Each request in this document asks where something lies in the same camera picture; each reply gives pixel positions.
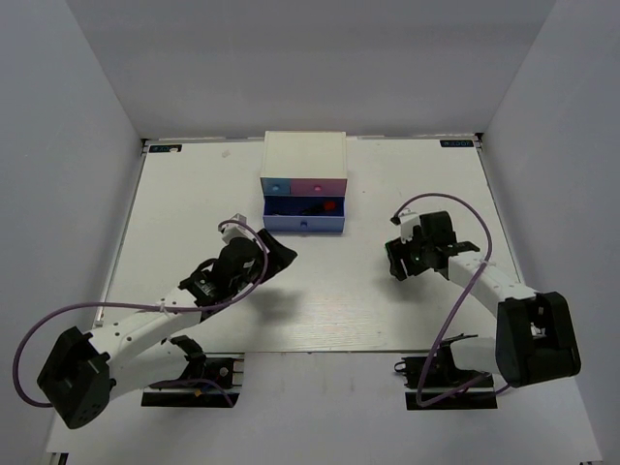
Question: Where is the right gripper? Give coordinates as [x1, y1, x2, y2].
[387, 228, 434, 282]

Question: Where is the wide blue drawer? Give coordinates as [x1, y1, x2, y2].
[263, 196, 345, 233]

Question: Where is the orange cap highlighter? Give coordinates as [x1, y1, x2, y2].
[300, 201, 337, 216]

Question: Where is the small blue drawer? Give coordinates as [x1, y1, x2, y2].
[261, 177, 291, 196]

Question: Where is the pink drawer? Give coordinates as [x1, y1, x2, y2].
[290, 178, 347, 197]

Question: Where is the white drawer organizer box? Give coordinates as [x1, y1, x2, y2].
[261, 131, 347, 179]

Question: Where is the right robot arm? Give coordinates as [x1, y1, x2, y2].
[386, 211, 581, 388]

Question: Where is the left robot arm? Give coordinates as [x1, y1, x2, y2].
[37, 226, 297, 429]

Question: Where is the right corner label sticker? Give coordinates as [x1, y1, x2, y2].
[440, 139, 475, 148]

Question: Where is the corner label sticker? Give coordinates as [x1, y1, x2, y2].
[148, 144, 182, 153]
[440, 139, 475, 148]

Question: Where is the left corner label sticker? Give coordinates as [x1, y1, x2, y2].
[148, 144, 182, 153]

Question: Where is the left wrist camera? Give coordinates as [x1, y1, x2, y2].
[218, 213, 253, 244]

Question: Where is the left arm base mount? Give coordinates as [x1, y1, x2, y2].
[140, 354, 245, 409]

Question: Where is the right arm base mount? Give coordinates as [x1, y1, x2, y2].
[393, 356, 498, 411]

